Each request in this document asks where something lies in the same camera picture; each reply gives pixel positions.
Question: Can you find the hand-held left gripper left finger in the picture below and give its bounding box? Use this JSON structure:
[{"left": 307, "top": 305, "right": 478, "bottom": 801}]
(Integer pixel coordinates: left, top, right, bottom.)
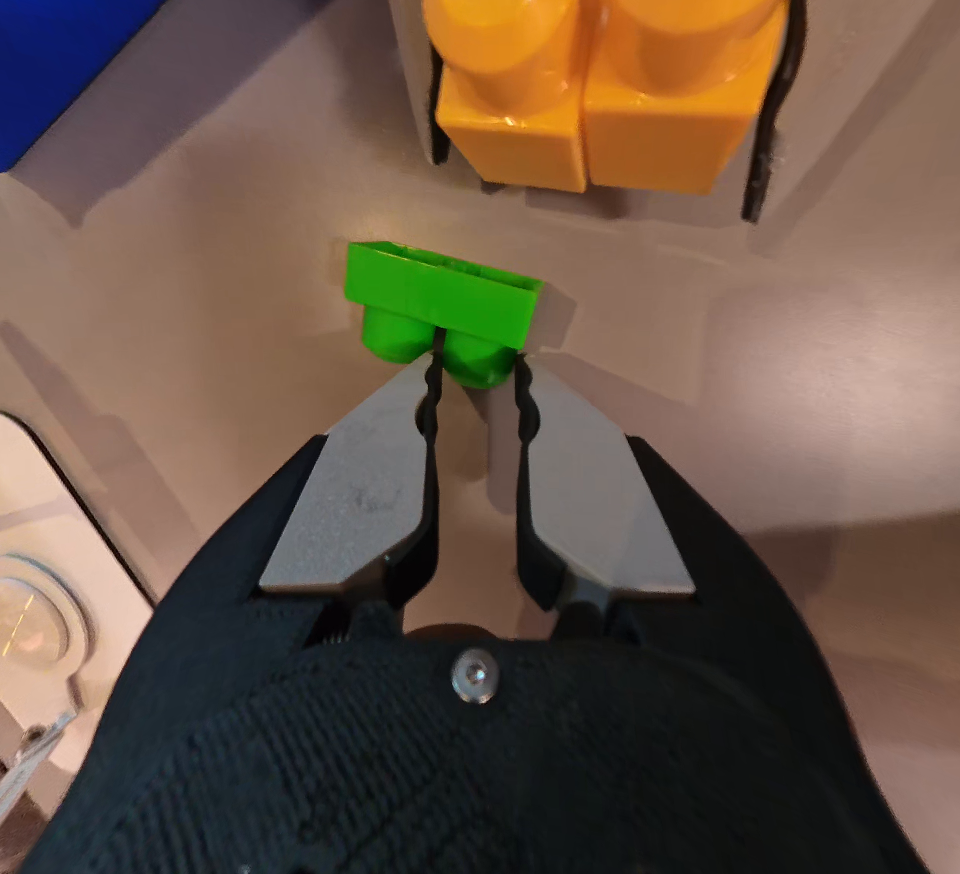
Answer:
[{"left": 258, "top": 351, "right": 441, "bottom": 609}]

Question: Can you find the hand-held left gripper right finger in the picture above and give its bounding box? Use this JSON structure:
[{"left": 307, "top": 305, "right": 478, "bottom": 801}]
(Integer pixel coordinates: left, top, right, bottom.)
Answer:
[{"left": 513, "top": 355, "right": 697, "bottom": 628}]

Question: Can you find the orange single-stud block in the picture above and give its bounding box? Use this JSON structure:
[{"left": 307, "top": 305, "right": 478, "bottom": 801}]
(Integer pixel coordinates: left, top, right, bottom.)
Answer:
[
  {"left": 422, "top": 0, "right": 588, "bottom": 194},
  {"left": 581, "top": 0, "right": 822, "bottom": 196}
]

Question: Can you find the green two-stud block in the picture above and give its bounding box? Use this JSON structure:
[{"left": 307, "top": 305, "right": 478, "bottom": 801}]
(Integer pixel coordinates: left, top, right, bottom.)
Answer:
[{"left": 345, "top": 242, "right": 543, "bottom": 389}]

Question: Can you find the blue plastic bin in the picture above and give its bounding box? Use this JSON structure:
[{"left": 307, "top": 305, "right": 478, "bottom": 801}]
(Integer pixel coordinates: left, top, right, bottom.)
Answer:
[{"left": 0, "top": 0, "right": 249, "bottom": 174}]

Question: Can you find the white document stand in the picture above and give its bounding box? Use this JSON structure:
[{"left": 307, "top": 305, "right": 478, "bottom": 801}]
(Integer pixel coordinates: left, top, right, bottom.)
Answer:
[{"left": 0, "top": 413, "right": 160, "bottom": 815}]

